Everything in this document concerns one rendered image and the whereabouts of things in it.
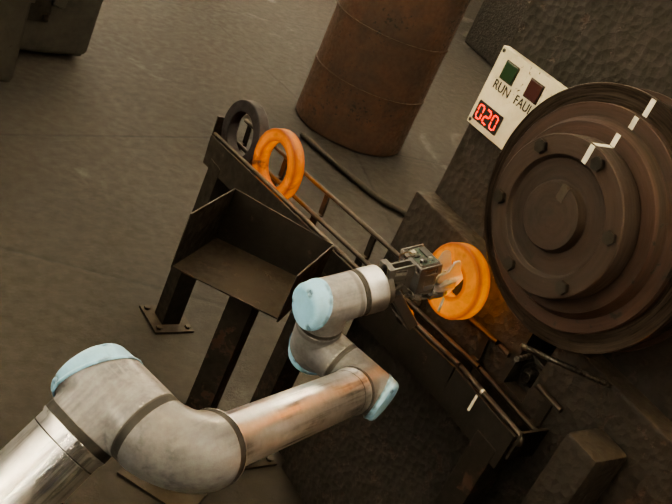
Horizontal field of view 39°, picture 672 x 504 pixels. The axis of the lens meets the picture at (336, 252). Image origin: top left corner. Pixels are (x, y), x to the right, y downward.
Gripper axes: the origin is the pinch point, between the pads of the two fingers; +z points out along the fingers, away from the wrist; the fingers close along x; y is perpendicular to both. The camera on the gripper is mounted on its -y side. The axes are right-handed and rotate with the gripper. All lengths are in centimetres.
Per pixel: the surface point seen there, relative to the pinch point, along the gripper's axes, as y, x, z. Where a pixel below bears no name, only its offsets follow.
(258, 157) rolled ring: -17, 76, -6
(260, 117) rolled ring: -9, 83, -3
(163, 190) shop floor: -87, 167, 6
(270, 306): -15.6, 20.3, -31.1
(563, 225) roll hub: 29.2, -24.1, -4.2
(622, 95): 47, -15, 10
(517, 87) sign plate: 30.2, 17.6, 19.4
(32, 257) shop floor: -71, 122, -54
